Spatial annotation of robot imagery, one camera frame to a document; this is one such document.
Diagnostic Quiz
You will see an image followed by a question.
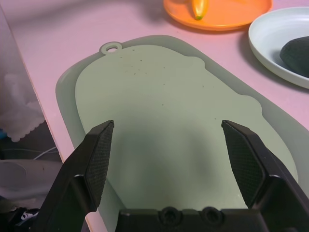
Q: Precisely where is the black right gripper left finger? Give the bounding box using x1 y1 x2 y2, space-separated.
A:
31 120 114 232

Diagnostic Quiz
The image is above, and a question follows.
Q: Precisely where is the yellow toy banana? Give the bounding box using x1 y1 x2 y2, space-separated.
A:
190 0 210 21

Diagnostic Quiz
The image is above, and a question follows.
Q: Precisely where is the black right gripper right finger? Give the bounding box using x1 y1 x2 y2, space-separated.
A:
221 120 309 232

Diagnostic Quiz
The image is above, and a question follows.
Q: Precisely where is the green cutting board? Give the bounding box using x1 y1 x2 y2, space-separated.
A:
55 34 305 218

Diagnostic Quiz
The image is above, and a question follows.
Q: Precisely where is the yellow round plate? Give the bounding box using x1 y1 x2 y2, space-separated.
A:
163 0 275 31

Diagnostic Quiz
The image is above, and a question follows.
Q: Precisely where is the dark green avocado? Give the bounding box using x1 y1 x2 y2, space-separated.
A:
279 35 309 78

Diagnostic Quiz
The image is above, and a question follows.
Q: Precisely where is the mint green round plate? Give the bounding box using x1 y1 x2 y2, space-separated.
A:
248 6 309 89

